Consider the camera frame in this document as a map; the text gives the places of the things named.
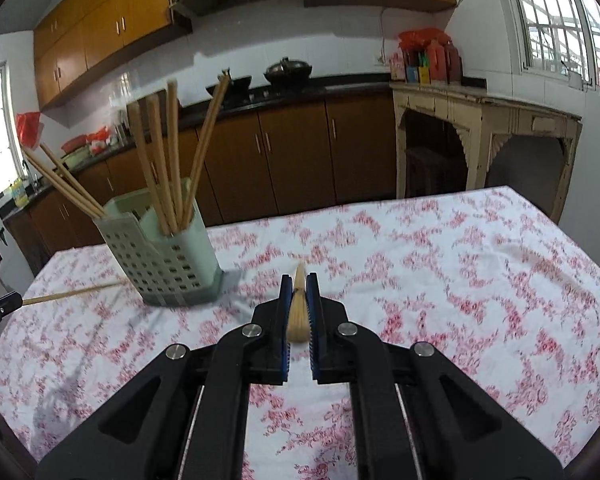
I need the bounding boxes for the red bag with condiment bottles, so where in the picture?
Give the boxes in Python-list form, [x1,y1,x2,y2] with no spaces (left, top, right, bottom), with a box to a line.
[396,27,464,87]

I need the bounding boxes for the large barred window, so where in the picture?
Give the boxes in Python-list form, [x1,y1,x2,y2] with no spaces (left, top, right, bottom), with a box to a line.
[499,0,600,107]

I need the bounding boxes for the red basin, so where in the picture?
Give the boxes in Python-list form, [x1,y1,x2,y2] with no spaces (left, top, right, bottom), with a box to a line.
[61,135,92,155]

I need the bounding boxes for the black wok with lid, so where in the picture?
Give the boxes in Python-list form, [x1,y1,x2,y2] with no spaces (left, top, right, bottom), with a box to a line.
[263,57,314,87]

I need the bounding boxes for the brown kitchen cabinets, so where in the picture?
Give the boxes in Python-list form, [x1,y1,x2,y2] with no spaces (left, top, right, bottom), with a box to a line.
[2,94,399,277]
[32,0,195,112]

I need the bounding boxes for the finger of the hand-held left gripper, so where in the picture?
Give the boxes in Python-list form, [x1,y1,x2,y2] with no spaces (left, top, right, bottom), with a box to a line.
[0,291,25,341]

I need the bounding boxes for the brown upper kitchen cabinets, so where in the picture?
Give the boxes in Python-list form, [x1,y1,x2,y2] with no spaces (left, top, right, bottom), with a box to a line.
[32,0,195,112]

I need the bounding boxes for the red floral tablecloth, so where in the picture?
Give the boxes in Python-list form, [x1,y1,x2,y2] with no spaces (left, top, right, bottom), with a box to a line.
[0,185,600,480]

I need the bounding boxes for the hanging red plastic bag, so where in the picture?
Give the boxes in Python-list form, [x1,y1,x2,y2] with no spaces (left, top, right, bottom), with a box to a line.
[16,111,44,149]

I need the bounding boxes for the wooden chopstick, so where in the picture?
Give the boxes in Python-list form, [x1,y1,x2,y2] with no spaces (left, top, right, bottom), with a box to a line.
[27,146,106,219]
[182,72,227,228]
[39,142,111,216]
[286,262,314,345]
[127,103,170,236]
[20,147,100,220]
[166,80,183,232]
[147,95,177,235]
[187,74,231,222]
[22,282,125,307]

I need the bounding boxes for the orange plastic bag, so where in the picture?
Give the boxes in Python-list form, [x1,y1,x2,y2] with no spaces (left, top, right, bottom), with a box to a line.
[87,127,114,157]

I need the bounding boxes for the yellow dish soap bottle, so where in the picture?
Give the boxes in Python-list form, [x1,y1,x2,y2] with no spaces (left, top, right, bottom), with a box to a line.
[7,177,29,209]

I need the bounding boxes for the green basin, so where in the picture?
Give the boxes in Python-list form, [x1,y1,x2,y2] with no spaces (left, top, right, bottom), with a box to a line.
[59,152,97,172]

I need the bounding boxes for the cream wooden side table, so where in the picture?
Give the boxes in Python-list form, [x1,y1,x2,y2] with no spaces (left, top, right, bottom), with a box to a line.
[389,80,584,227]

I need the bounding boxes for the green perforated utensil holder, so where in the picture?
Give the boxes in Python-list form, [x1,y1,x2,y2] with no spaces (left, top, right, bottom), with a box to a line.
[92,177,225,309]

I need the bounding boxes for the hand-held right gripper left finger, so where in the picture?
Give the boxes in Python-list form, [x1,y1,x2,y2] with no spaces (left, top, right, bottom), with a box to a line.
[35,273,294,480]

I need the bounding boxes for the brown lower kitchen cabinets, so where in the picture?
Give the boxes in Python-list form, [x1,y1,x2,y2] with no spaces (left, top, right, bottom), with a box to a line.
[2,94,399,277]

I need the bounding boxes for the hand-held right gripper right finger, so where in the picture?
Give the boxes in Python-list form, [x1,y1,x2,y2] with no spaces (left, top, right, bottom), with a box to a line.
[307,272,564,480]

